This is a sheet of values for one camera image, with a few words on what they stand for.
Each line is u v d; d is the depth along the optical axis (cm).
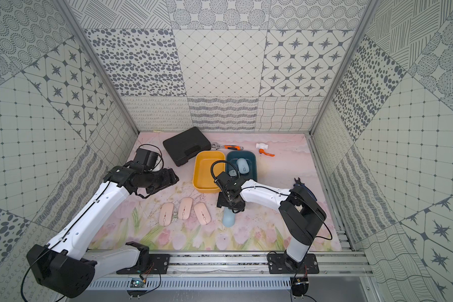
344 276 75
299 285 73
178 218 86
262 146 111
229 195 63
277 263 74
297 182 98
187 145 109
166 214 86
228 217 85
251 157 104
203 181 99
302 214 45
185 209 86
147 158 60
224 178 70
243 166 101
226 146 115
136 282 72
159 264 73
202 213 86
